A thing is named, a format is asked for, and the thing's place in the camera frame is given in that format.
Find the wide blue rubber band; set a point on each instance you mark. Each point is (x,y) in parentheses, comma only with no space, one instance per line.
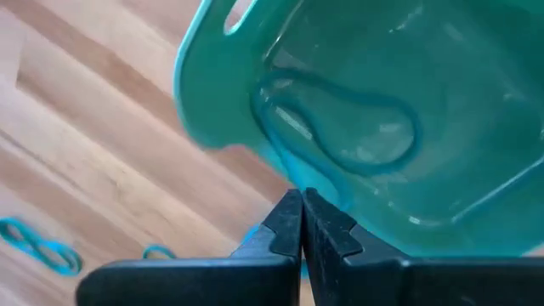
(414,127)

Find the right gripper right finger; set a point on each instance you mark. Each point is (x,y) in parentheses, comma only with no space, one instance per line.
(425,282)

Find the teal rubber band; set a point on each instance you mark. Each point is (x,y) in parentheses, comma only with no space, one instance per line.
(158,246)
(34,246)

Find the teal plastic basket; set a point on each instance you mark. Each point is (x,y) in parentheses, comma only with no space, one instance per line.
(212,85)

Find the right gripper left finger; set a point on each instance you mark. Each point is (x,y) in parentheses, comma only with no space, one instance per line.
(191,282)

